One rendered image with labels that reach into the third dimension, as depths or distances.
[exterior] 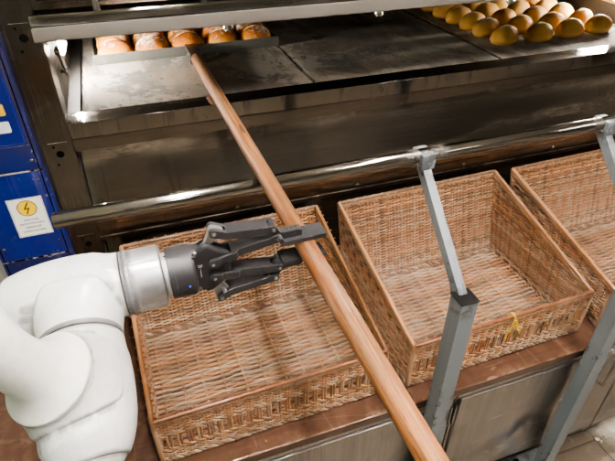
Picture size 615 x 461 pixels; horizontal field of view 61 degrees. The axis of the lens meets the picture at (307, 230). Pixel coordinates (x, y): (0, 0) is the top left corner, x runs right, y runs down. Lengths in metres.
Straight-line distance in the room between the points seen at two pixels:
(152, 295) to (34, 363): 0.20
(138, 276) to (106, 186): 0.67
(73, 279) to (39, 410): 0.18
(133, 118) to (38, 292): 0.66
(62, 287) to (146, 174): 0.69
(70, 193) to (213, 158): 0.36
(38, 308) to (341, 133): 0.97
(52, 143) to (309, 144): 0.63
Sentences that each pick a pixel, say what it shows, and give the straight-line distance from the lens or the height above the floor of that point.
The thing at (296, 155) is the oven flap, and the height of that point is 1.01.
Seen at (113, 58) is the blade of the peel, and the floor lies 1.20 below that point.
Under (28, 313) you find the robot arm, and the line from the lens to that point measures 0.73.
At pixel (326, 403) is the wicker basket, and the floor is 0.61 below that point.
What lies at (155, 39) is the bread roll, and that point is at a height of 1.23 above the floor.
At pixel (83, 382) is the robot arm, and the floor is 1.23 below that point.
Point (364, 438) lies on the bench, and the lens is 1.40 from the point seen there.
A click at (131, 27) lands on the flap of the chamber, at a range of 1.08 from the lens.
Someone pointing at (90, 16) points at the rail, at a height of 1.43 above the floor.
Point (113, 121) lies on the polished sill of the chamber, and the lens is 1.29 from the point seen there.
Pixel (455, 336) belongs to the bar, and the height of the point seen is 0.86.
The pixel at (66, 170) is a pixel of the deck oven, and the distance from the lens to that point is 1.35.
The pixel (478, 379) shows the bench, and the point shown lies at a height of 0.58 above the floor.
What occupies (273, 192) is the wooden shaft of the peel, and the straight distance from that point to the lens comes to 0.89.
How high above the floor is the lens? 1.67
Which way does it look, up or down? 36 degrees down
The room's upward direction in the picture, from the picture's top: straight up
